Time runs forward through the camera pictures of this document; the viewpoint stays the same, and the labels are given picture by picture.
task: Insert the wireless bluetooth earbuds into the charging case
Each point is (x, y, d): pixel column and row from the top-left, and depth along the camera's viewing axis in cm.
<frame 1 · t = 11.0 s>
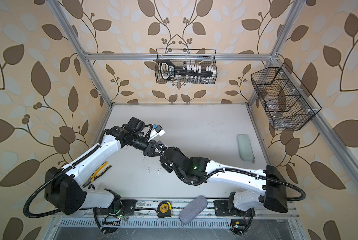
left hand: (164, 153, 71), fingers closed
right hand: (165, 153, 71), fingers open
white earbud left: (148, 170, 88), on the table
white earbud right: (158, 171, 88), on the table
green glasses case: (246, 152, 93), point 3 cm above the table

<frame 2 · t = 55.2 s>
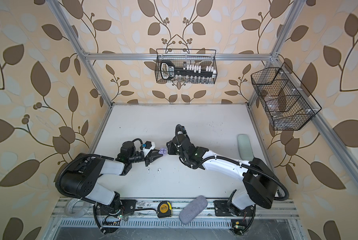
left hand: (161, 152, 85), fingers closed
right hand: (167, 145, 80), fingers open
the named things where they were.

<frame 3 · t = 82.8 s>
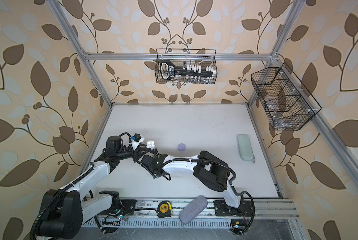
left hand: (148, 146, 82), fingers closed
right hand: (158, 171, 86), fingers closed
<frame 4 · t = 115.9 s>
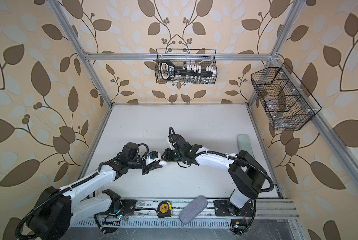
left hand: (161, 161, 80), fingers closed
right hand: (161, 158, 81), fingers closed
